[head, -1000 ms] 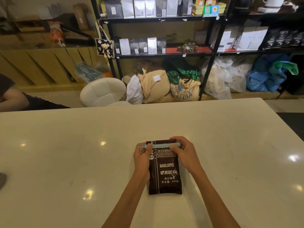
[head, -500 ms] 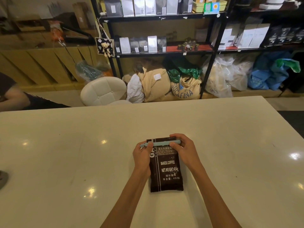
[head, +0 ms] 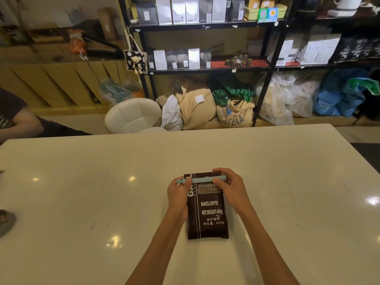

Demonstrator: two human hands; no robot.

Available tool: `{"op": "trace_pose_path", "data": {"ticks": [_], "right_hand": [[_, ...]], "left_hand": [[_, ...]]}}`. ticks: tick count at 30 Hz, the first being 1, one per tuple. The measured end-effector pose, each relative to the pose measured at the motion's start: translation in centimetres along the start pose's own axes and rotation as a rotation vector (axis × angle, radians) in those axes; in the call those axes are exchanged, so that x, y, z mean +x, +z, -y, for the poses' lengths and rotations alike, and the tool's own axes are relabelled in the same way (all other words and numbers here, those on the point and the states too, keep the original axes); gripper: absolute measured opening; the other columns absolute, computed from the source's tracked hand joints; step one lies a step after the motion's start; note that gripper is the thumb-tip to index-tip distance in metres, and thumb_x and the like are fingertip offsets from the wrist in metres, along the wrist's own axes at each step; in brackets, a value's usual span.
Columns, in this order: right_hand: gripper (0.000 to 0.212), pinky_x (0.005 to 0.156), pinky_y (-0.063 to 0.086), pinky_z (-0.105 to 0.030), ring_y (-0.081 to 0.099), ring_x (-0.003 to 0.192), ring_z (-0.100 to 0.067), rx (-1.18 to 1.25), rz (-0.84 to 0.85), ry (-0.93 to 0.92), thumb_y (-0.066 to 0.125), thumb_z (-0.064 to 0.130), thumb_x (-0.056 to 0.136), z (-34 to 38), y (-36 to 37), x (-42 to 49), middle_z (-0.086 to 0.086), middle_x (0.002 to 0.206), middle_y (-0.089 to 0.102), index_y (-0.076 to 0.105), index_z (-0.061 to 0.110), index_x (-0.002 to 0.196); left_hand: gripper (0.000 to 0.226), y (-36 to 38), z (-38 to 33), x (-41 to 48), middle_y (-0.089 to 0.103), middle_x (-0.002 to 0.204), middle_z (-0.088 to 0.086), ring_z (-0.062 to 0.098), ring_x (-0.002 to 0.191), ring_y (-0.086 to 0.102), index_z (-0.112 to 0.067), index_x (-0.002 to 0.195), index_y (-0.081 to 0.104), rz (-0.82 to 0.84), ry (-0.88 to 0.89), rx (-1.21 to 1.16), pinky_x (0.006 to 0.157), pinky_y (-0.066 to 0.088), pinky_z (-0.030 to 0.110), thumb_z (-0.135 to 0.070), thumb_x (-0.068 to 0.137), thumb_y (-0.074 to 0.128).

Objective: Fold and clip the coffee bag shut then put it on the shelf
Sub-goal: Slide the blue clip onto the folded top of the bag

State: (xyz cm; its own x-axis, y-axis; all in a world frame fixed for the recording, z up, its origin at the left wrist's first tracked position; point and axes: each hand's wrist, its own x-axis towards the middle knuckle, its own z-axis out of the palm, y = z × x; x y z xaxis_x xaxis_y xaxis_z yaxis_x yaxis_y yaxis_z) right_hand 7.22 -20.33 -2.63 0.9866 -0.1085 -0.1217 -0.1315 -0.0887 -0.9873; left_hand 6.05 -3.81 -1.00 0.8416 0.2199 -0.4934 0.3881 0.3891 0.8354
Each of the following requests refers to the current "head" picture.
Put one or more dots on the yellow wooden panel bar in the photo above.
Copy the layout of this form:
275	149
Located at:
53	83

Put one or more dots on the white cloth sack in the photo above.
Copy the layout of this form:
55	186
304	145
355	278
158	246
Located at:
171	112

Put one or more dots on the cluster of small glass jars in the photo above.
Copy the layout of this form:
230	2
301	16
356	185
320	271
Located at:
237	60

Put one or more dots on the row of large standing pouches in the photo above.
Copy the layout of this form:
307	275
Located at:
178	10

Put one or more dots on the printed burlap sack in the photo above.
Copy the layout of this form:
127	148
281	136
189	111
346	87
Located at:
236	115

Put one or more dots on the black heat sealer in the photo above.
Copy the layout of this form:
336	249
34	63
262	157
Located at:
102	52

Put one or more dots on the orange snack packet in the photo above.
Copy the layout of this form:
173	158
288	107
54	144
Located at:
77	44

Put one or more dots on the green plastic sack liner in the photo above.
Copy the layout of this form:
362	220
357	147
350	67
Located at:
221	97

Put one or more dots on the black tote bag with bear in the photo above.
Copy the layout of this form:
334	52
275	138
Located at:
135	61

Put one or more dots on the yellow-green tin box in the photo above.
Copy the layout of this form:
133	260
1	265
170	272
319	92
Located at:
250	14

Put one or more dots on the light blue sealing clip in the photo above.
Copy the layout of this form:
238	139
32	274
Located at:
205	179

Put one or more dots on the person's right forearm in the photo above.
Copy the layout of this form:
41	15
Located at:
267	252

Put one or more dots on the grey pouch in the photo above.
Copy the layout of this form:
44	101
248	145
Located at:
6	222

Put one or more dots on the person's left forearm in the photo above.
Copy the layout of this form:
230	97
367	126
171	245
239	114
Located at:
157	252

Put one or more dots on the row of small standing pouches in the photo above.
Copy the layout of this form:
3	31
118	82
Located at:
193	57

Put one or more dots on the black metal shelf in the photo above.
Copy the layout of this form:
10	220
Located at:
311	66
193	26

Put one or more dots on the red shelf liner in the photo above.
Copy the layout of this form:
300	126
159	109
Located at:
261	62

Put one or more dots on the green plastic bag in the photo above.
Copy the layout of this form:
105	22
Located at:
360	84

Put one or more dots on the row of black printed bags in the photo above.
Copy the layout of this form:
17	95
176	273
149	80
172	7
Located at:
351	49

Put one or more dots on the person's left hand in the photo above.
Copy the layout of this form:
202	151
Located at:
178	198

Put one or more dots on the white electric kettle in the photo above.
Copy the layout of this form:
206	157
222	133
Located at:
348	2

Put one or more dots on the white paper bag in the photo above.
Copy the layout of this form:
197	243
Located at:
311	50
286	51
328	49

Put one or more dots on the clear bag with teal contents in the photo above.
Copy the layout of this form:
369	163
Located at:
114	91

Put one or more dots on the person's right hand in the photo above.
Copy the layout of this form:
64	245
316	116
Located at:
236	195

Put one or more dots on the kraft paper bag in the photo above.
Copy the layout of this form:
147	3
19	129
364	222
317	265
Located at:
268	2
253	2

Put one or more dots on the green and blue sign card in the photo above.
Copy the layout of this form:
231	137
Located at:
268	14

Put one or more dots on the clear plastic bag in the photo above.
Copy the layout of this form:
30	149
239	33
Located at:
276	105
302	99

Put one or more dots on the black coffee bag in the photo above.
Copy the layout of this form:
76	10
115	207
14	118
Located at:
207	225

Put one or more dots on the blue plastic bag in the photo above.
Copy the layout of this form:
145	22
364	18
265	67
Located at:
328	102

